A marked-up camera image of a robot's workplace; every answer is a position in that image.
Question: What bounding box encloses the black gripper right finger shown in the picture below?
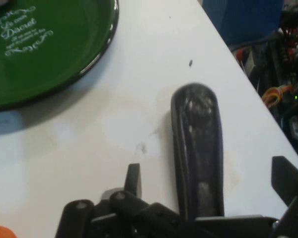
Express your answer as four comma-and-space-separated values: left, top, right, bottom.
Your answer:
271, 155, 298, 238

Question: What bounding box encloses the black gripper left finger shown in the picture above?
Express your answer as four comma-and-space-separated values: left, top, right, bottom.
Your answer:
55, 163, 197, 238

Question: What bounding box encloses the purple toy eggplant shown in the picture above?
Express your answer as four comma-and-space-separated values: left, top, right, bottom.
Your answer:
170, 82, 225, 222

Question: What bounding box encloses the orange toy persimmon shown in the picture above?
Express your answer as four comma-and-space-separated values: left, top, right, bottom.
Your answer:
0, 222, 17, 238

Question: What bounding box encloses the blue box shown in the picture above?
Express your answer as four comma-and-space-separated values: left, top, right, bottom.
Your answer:
202, 0, 285, 47

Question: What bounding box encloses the green plate with white print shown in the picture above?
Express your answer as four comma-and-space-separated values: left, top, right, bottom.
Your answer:
0, 0, 120, 113

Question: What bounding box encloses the coloured wire bundle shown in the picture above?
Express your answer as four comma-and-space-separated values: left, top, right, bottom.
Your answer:
261, 84, 295, 108

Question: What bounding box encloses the electronics with coloured wires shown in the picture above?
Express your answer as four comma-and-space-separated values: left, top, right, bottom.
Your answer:
227, 0, 298, 176

